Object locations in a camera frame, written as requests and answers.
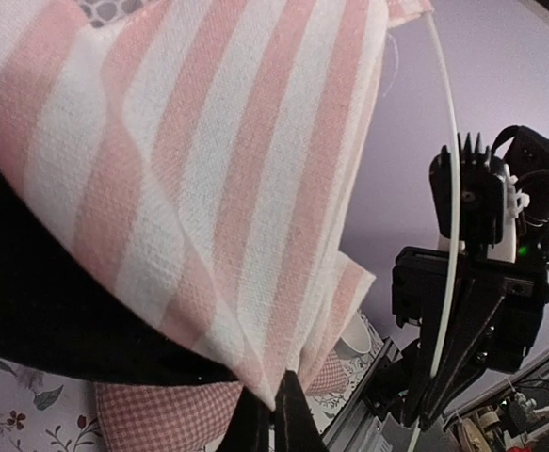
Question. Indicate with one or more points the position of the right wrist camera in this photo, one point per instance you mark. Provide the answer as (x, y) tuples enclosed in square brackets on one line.
[(491, 206)]

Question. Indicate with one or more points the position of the pink gingham cushion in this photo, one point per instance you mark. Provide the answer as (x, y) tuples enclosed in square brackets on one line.
[(153, 418)]

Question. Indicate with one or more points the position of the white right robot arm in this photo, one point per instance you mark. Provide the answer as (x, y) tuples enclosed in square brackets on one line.
[(527, 153)]

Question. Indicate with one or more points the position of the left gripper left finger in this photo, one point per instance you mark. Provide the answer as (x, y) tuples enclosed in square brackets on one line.
[(249, 427)]

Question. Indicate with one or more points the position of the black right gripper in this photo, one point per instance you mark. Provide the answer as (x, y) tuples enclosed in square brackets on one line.
[(496, 314)]

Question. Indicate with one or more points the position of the white ceramic bowl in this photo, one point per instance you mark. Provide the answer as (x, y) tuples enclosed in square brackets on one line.
[(355, 340)]

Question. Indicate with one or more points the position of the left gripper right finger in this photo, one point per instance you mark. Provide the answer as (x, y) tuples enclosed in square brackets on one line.
[(294, 426)]

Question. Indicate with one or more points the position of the floral tablecloth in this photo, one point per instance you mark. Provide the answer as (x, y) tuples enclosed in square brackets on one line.
[(44, 412)]

